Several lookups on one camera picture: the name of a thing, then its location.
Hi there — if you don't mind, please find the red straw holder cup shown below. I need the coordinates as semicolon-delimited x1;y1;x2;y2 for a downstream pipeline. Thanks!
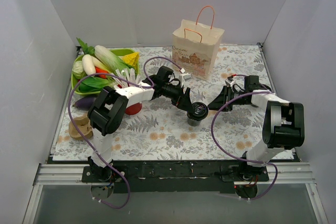
125;103;142;115

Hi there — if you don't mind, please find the green vegetable basket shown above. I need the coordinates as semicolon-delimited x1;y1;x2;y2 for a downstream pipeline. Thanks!
71;48;140;95

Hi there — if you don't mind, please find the green toy cabbage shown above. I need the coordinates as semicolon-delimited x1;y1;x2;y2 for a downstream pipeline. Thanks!
72;60;86;80

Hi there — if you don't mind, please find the purple toy eggplant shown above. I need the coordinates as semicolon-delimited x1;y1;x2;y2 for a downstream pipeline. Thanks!
73;96;97;110

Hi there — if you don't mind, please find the floral table mat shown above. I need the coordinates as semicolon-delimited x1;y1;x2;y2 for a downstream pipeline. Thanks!
52;44;297;161

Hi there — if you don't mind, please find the paper takeout bag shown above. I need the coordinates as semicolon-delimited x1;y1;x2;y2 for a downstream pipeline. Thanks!
172;19;225;80

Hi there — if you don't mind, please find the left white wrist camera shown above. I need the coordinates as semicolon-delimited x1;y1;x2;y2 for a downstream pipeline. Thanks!
179;73;192;87

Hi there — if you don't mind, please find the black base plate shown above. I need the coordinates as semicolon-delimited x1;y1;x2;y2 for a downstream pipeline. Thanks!
81;160;269;194

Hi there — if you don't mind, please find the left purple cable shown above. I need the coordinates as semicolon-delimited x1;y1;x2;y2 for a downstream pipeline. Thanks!
67;56;186;209

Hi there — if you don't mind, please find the aluminium rail frame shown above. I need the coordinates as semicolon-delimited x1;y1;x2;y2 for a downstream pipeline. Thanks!
23;162;328;223

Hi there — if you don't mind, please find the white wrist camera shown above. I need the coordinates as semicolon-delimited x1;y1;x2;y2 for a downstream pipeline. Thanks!
179;73;192;87
225;76;235;88

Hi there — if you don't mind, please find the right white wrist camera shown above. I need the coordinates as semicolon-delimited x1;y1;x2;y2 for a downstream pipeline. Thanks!
225;76;235;88

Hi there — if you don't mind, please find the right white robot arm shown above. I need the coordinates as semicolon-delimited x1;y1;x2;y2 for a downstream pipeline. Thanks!
207;76;305;181

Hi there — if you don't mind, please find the white toy radish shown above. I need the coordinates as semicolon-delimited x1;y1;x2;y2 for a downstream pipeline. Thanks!
82;54;96;75

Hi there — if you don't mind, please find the brown cardboard cup carrier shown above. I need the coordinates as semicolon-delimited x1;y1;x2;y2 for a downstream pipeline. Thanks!
68;115;93;141

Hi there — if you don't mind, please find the toy napa cabbage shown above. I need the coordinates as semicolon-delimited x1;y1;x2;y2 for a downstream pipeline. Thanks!
94;45;131;73

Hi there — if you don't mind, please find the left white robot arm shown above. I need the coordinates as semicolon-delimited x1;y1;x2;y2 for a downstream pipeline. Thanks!
88;66;196;182

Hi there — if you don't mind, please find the black cup lid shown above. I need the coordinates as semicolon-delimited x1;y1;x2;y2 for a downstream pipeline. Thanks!
188;102;208;121

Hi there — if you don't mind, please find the yellow toy leaf vegetable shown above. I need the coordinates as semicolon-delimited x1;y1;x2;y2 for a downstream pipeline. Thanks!
121;52;140;69

